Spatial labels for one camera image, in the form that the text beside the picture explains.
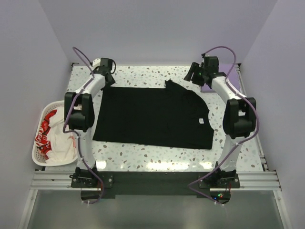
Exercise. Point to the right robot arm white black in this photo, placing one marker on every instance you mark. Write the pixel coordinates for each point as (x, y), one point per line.
(239, 121)

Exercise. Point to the aluminium frame rail right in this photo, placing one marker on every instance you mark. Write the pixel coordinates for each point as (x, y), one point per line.
(251, 115)

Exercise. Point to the black t shirt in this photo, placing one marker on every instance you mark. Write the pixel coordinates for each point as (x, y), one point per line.
(171, 116)

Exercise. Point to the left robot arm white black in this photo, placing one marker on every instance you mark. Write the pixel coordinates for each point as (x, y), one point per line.
(79, 119)

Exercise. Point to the aluminium frame rail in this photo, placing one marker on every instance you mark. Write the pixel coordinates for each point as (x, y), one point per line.
(251, 115)
(61, 180)

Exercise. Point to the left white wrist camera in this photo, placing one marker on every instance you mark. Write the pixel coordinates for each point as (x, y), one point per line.
(96, 62)

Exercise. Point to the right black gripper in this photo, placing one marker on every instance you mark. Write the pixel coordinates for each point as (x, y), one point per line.
(194, 68)

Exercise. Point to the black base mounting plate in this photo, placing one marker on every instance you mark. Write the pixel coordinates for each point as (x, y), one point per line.
(219, 195)

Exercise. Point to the white plastic laundry basket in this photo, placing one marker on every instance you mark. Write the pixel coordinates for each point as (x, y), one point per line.
(36, 157)

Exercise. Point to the white red printed t shirt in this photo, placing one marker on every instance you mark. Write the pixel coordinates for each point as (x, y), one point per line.
(55, 146)

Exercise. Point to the folded purple t shirt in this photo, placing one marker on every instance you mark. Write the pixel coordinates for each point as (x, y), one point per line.
(233, 78)

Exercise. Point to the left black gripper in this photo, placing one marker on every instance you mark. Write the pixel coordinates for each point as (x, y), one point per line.
(113, 81)

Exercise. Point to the aluminium frame rail front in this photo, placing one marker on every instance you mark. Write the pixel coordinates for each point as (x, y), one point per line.
(61, 180)

